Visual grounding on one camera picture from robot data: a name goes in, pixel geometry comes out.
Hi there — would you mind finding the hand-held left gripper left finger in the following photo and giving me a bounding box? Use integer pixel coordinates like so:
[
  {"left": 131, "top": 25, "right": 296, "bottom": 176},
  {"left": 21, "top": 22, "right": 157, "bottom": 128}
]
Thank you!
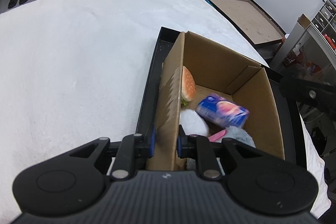
[{"left": 54, "top": 127, "right": 157, "bottom": 180}]

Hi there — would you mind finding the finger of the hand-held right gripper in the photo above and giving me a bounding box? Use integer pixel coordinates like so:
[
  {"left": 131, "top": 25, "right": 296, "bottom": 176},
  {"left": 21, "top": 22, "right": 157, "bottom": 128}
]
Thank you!
[{"left": 279, "top": 68, "right": 336, "bottom": 120}]

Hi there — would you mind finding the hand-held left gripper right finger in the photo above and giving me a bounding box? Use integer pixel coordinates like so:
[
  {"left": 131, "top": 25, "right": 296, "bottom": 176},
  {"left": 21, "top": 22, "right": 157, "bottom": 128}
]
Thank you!
[{"left": 176, "top": 126, "right": 286, "bottom": 180}]

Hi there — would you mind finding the white fluffy plush toy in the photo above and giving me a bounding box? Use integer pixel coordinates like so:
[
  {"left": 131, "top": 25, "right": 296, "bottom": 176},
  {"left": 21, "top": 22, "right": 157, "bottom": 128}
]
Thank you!
[{"left": 179, "top": 109, "right": 210, "bottom": 137}]

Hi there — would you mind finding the brown cardboard box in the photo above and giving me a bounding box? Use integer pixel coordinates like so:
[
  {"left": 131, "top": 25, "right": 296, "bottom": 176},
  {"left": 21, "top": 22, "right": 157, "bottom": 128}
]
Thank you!
[{"left": 146, "top": 31, "right": 286, "bottom": 171}]

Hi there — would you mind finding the black shallow tray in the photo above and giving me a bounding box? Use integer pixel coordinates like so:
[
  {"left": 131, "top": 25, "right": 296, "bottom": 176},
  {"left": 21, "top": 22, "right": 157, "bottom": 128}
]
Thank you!
[{"left": 135, "top": 27, "right": 308, "bottom": 170}]

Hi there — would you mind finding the blue tissue pack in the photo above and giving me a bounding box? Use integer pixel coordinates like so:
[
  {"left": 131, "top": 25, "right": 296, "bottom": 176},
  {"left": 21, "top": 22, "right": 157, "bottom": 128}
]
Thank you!
[{"left": 196, "top": 94, "right": 250, "bottom": 128}]

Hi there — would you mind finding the burger plush toy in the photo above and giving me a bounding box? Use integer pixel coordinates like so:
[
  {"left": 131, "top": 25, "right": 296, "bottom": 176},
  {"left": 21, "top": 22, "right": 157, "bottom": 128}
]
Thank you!
[{"left": 181, "top": 66, "right": 196, "bottom": 106}]

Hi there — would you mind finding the grey fluffy plush toy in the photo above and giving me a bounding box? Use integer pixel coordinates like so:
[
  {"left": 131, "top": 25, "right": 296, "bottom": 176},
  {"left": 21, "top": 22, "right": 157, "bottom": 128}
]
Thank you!
[{"left": 207, "top": 127, "right": 257, "bottom": 148}]

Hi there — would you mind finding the red basket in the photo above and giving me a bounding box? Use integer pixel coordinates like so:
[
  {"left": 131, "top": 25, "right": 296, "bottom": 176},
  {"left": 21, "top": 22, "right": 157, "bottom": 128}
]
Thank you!
[{"left": 282, "top": 52, "right": 304, "bottom": 67}]

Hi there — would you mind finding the grey desk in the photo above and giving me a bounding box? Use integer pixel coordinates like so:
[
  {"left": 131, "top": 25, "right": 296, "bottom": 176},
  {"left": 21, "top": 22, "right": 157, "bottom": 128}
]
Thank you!
[{"left": 269, "top": 13, "right": 336, "bottom": 75}]

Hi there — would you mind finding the drawer organizer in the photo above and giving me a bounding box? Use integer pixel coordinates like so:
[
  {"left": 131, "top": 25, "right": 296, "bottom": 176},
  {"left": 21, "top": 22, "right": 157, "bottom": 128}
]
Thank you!
[{"left": 311, "top": 0, "right": 336, "bottom": 31}]

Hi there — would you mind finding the black framed brown board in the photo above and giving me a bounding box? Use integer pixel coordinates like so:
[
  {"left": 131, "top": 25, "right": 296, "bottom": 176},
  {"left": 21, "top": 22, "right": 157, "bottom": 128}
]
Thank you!
[{"left": 201, "top": 0, "right": 287, "bottom": 49}]

